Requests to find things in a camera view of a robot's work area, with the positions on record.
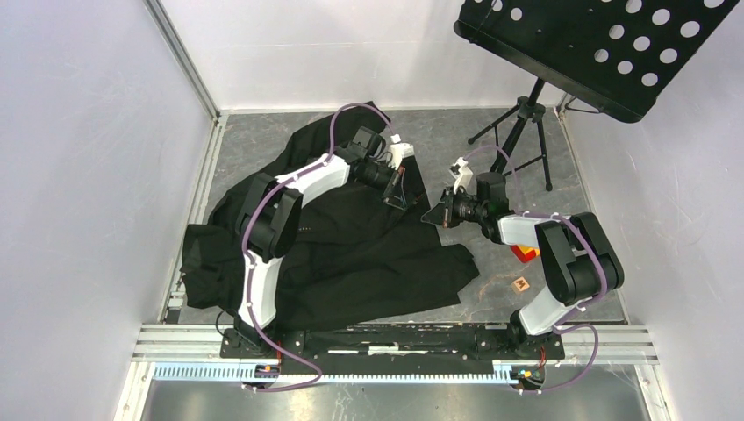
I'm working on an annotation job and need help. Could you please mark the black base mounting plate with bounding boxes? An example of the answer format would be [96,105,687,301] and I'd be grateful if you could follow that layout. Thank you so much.
[219,324,566,377]

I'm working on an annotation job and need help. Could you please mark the red yellow toy block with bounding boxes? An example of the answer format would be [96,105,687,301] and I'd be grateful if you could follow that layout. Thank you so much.
[510,245,540,263]

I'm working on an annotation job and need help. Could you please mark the black music stand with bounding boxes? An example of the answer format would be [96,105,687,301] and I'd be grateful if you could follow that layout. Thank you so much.
[454,0,737,175]

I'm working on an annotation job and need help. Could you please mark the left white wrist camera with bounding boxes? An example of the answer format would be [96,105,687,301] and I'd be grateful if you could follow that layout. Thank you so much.
[388,134,415,169]

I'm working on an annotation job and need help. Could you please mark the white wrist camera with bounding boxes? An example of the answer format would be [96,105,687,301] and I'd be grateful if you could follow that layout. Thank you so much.
[449,157,473,193]
[388,134,415,169]

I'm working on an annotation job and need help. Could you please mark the wooden letter tile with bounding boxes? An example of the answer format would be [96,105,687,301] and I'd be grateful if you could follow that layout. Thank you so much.
[511,277,530,294]

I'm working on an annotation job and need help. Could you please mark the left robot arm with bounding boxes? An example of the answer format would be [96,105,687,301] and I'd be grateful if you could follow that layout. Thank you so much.
[233,127,416,358]

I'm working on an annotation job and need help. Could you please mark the white toothed cable duct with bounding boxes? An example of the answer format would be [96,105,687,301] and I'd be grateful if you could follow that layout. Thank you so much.
[153,362,518,386]

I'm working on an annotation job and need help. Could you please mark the black jacket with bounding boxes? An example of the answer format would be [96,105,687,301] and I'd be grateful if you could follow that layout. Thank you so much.
[178,101,482,333]

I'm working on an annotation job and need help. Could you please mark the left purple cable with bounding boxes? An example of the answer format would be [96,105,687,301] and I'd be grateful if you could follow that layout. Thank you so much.
[240,102,397,394]

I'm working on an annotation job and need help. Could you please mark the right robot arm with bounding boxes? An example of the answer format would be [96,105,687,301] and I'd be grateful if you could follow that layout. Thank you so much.
[421,172,625,358]

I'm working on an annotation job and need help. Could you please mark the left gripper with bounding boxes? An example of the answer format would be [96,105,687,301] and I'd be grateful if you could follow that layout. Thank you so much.
[360,161,406,211]

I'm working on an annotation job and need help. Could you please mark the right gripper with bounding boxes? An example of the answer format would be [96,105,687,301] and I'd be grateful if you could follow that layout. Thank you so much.
[421,186,486,229]

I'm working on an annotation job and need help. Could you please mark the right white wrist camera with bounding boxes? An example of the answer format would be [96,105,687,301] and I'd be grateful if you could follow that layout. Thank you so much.
[449,157,473,193]

